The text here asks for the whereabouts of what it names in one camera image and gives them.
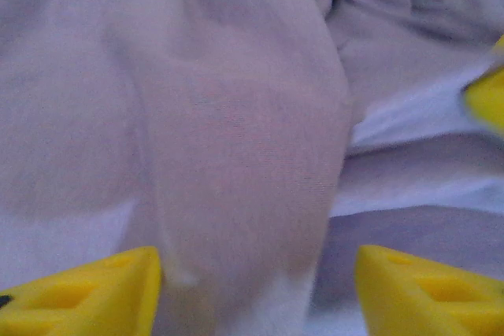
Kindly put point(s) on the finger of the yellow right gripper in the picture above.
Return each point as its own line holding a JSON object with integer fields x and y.
{"x": 490, "y": 96}

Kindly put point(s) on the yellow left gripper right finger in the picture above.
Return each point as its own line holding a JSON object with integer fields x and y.
{"x": 433, "y": 300}

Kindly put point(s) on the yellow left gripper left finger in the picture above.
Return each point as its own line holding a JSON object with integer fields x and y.
{"x": 78, "y": 304}

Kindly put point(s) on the purple t-shirt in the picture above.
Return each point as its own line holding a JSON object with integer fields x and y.
{"x": 236, "y": 115}

